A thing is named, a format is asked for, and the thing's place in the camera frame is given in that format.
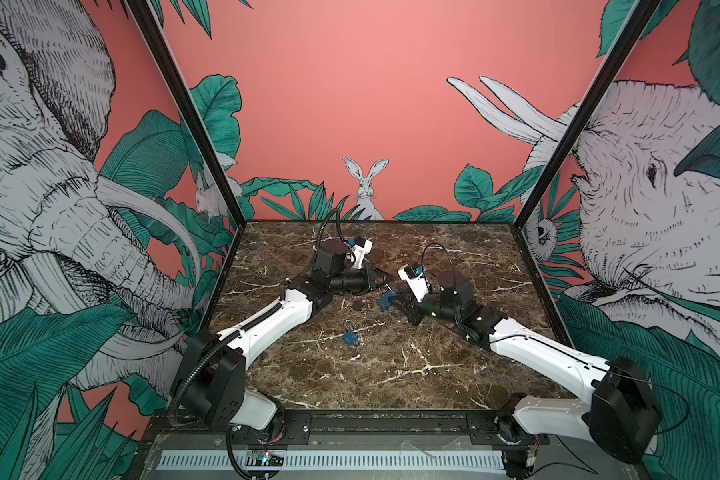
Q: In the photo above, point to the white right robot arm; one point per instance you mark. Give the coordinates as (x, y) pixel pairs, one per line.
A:
(614, 405)

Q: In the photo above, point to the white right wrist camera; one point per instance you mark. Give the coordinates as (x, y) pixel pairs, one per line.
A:
(414, 275)

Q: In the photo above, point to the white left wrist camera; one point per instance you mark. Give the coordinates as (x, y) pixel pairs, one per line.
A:
(359, 249)

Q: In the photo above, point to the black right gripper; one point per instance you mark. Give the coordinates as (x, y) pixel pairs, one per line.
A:
(414, 312)

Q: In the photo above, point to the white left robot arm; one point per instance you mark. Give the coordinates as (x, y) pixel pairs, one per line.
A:
(209, 389)

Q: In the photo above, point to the blue padlock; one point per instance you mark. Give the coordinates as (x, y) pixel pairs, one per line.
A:
(350, 336)
(383, 303)

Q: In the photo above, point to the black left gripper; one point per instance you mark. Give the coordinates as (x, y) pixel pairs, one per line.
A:
(371, 274)

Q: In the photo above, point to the black right corner post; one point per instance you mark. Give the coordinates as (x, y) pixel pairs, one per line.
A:
(628, 36)

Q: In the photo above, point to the small circuit board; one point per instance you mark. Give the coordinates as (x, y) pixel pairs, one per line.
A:
(261, 459)

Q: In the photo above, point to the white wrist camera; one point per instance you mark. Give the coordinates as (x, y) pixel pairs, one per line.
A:
(414, 275)
(359, 249)

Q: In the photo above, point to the black front mounting rail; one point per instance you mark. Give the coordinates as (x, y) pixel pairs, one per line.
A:
(479, 426)

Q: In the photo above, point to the black corner post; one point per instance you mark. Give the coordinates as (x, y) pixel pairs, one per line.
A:
(628, 36)
(145, 17)

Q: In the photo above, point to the black left corner post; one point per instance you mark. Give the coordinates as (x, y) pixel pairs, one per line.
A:
(145, 17)

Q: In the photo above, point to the white perforated strip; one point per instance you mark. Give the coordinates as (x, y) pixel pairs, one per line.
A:
(326, 460)

